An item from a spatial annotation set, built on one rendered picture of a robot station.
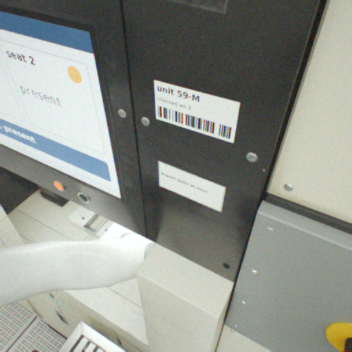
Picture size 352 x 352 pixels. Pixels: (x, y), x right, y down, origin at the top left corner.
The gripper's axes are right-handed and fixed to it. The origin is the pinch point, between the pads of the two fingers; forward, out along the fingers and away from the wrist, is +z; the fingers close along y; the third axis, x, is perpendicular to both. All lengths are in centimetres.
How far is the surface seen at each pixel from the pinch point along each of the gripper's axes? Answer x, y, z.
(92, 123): 39.2, 7.5, -29.7
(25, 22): 48, 2, -30
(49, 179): 24.1, -4.9, -29.8
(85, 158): 33.0, 4.9, -29.7
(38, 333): -119, -64, -36
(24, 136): 32.1, -6.5, -29.7
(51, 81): 43, 3, -30
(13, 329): -119, -77, -42
